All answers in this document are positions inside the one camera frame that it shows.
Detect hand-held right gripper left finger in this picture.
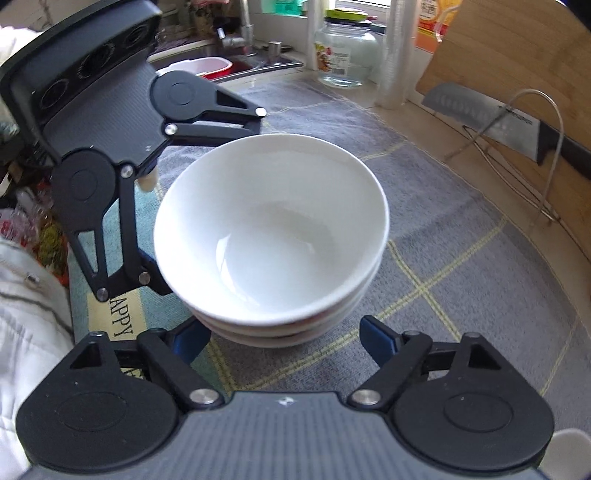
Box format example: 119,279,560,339
69,318,227,413

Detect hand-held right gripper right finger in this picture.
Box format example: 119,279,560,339
346,315,502,411

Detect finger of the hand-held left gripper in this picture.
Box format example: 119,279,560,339
68,162,172,304
163,87,267,147

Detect red basin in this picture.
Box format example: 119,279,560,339
157,56,234,81

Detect colourful plastic bags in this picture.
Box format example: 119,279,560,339
0,134,70,278

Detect metal faucet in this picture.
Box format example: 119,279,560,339
217,0,257,49

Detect grey checked table cloth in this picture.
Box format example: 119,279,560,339
67,76,578,407

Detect thin stack of plastic cups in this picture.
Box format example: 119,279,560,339
307,0,324,70

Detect green plastic bottle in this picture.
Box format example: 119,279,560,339
261,0,308,17

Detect clear glass jar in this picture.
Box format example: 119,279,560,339
314,8,384,89

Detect tall stack of plastic cups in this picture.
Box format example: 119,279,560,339
379,0,419,110

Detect orange bottle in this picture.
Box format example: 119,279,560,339
416,0,462,51

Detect bamboo cutting board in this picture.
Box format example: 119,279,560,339
416,0,591,241

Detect black handled kitchen knife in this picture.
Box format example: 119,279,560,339
422,83,591,183

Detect metal wire rack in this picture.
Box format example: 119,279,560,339
445,89,566,224

